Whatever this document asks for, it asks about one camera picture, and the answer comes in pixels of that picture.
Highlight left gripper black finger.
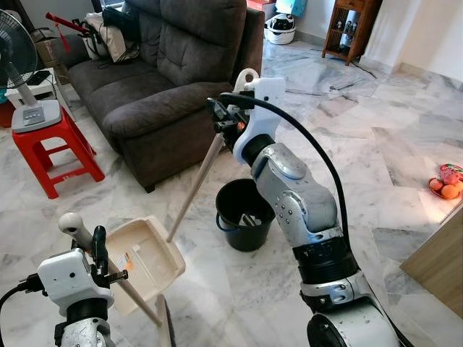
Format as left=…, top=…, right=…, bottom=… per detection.
left=90, top=225, right=110, bottom=270

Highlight beige dustpan with wooden handle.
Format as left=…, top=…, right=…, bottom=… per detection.
left=104, top=132, right=228, bottom=317

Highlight dark brown fabric sofa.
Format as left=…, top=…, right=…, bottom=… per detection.
left=66, top=0, right=266, bottom=193

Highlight light wooden panel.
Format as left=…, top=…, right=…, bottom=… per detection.
left=399, top=205, right=463, bottom=320

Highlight black plastic bucket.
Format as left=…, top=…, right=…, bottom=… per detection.
left=215, top=178, right=278, bottom=253

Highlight orange fruits with red packet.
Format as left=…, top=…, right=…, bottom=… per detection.
left=428, top=163, right=463, bottom=201

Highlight red plastic stool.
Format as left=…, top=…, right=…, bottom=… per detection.
left=10, top=107, right=106, bottom=200

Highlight red box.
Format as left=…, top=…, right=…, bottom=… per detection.
left=245, top=0, right=278, bottom=12

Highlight teal bag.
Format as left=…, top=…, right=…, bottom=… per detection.
left=274, top=0, right=309, bottom=17

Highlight black bag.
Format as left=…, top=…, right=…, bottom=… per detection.
left=118, top=3, right=146, bottom=44

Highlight beige bag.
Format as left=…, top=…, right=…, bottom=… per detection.
left=82, top=10, right=139, bottom=63

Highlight brown wooden shelf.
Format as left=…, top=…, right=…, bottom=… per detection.
left=321, top=0, right=383, bottom=67

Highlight grey standing fan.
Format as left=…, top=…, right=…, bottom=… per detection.
left=0, top=7, right=63, bottom=135

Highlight red long stick with tassel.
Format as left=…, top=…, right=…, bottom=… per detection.
left=44, top=10, right=95, bottom=53

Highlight black phone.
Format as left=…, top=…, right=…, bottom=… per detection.
left=25, top=69, right=52, bottom=87

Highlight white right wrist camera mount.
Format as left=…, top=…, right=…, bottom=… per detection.
left=231, top=68, right=287, bottom=168

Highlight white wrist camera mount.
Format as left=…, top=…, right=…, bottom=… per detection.
left=37, top=249, right=116, bottom=320
left=231, top=68, right=287, bottom=168

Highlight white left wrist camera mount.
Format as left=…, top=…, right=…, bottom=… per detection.
left=37, top=249, right=116, bottom=320

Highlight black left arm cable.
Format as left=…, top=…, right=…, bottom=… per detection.
left=0, top=273, right=41, bottom=347

